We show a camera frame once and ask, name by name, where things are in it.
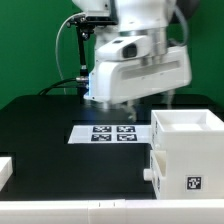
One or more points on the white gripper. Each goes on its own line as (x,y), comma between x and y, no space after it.
(125,70)

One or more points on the white drawer cabinet frame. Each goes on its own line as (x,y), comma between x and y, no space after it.
(194,144)

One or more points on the white drawer box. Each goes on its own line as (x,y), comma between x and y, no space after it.
(156,173)

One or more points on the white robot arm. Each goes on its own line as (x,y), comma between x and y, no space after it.
(164,21)

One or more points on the white left barrier block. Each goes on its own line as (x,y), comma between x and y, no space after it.
(6,170)

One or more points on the black camera on stand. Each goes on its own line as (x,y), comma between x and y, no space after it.
(83,30)

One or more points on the white marker base plate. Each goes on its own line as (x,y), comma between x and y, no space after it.
(93,134)

